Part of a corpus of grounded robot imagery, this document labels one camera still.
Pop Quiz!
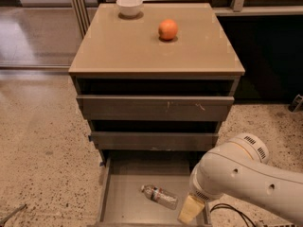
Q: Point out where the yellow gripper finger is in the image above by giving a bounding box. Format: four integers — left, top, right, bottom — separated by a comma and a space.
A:
178, 194, 205, 224

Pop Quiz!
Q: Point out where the clear plastic water bottle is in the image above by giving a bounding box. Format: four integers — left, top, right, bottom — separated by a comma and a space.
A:
141, 184, 178, 210

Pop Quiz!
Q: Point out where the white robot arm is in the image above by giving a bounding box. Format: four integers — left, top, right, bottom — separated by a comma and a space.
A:
178, 133, 303, 226

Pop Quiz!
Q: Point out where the open bottom grey drawer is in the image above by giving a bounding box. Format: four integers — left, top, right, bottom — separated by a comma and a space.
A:
96, 156, 212, 227

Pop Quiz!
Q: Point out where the middle grey drawer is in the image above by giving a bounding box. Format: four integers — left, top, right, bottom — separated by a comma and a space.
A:
89, 131, 219, 151

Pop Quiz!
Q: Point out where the grey drawer cabinet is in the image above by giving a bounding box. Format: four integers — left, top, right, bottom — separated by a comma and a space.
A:
69, 3, 244, 166

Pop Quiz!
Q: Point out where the top grey drawer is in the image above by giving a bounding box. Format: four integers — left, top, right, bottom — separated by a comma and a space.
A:
77, 95, 234, 121

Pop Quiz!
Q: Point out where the grey floor vent box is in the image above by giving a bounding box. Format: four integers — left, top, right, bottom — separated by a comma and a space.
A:
256, 222, 296, 227

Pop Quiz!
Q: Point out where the grey metal rod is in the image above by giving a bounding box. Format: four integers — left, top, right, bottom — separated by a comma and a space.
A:
0, 204, 27, 227

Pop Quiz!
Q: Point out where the orange fruit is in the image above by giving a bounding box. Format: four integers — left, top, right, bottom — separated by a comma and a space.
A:
158, 19, 178, 41

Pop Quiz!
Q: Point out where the white ceramic bowl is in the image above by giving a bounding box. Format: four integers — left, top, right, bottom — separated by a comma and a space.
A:
116, 0, 143, 17

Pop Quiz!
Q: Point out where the black cable on floor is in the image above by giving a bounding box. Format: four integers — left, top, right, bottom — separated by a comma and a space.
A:
209, 202, 258, 227

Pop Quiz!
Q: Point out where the dark object at wall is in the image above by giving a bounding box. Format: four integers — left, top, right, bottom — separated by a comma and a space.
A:
288, 95, 303, 113

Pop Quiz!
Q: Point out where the metal window frame rail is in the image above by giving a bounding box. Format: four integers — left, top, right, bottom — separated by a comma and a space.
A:
71, 0, 90, 37

